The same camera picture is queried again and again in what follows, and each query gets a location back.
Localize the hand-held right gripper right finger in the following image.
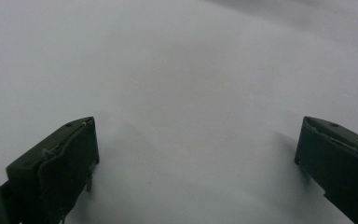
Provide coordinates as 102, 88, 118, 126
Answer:
294, 116, 358, 224

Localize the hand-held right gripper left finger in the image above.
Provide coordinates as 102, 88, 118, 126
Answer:
6, 116, 101, 224

